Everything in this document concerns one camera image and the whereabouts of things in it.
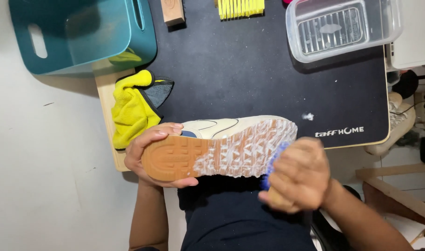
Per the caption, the person's left hand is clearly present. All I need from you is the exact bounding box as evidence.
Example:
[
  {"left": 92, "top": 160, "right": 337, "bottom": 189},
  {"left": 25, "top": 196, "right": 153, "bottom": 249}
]
[{"left": 124, "top": 122, "right": 199, "bottom": 189}]

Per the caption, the person's right hand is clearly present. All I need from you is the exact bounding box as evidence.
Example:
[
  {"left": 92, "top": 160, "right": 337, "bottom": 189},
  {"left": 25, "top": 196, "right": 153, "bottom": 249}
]
[{"left": 258, "top": 137, "right": 333, "bottom": 214}]

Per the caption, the blue bristle wooden brush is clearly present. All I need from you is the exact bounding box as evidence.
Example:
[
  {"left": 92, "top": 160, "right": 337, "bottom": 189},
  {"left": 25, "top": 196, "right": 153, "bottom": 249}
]
[{"left": 261, "top": 141, "right": 290, "bottom": 205}]

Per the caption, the cream sneaker with gum sole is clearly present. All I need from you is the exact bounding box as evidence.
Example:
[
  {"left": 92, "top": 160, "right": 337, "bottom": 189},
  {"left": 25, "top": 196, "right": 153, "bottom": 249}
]
[{"left": 141, "top": 115, "right": 298, "bottom": 182}]

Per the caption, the person's dark clothing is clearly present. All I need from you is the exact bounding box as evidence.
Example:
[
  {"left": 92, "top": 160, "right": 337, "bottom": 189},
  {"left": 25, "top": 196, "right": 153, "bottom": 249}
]
[{"left": 178, "top": 175, "right": 318, "bottom": 251}]

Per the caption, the black desk mat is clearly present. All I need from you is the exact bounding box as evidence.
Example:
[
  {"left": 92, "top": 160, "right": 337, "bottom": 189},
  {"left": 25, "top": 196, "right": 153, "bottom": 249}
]
[{"left": 143, "top": 0, "right": 390, "bottom": 149}]

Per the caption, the white sneaker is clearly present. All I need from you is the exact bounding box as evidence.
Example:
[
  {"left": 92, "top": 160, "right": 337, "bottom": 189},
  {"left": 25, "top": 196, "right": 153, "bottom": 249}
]
[{"left": 364, "top": 92, "right": 416, "bottom": 156}]

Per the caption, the clear plastic container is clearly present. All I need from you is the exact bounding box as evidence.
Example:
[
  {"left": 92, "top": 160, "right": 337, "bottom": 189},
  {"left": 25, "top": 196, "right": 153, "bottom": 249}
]
[{"left": 286, "top": 0, "right": 404, "bottom": 63}]

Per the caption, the yellow microfiber cloth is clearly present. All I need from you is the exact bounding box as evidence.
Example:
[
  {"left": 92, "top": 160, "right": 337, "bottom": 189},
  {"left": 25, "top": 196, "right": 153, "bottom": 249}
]
[{"left": 111, "top": 70, "right": 175, "bottom": 151}]

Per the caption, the yellow bristle brush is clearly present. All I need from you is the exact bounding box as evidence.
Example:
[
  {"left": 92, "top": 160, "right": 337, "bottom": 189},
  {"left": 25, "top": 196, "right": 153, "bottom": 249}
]
[{"left": 214, "top": 0, "right": 265, "bottom": 20}]

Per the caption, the wooden table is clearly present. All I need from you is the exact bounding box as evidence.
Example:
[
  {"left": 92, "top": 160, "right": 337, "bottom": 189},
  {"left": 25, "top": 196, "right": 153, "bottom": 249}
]
[{"left": 93, "top": 59, "right": 136, "bottom": 172}]

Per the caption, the wooden brush block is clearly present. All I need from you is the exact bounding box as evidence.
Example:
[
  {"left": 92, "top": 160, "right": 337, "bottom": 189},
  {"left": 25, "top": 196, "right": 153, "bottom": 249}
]
[{"left": 160, "top": 0, "right": 185, "bottom": 27}]

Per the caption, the teal plastic basket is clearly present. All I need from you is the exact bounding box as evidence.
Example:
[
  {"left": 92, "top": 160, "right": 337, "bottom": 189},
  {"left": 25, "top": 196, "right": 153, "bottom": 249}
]
[{"left": 8, "top": 0, "right": 158, "bottom": 75}]

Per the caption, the wooden frame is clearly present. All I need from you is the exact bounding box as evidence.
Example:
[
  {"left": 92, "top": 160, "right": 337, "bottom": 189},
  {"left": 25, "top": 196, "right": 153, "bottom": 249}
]
[{"left": 355, "top": 163, "right": 425, "bottom": 231}]

